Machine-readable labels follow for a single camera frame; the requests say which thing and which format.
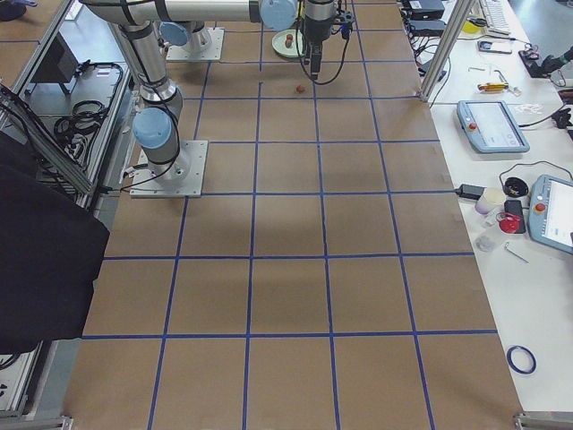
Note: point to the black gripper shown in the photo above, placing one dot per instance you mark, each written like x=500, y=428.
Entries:
x=314, y=28

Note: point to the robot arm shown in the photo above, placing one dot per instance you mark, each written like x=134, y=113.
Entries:
x=132, y=18
x=155, y=126

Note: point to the light green plate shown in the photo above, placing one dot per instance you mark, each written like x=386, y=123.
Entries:
x=296, y=50

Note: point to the blue teach pendant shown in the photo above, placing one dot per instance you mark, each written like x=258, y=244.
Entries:
x=490, y=127
x=550, y=213

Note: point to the white paper cup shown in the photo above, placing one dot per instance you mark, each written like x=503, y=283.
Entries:
x=491, y=199

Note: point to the red round object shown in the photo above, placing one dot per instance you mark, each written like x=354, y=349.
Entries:
x=511, y=224

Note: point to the blue tape roll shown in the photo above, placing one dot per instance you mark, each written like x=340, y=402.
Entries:
x=521, y=360

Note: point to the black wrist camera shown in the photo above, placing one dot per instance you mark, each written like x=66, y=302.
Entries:
x=344, y=24

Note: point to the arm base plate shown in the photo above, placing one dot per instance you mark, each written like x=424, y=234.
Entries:
x=200, y=46
x=184, y=178

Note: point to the aluminium frame post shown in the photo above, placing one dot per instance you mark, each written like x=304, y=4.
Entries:
x=449, y=37

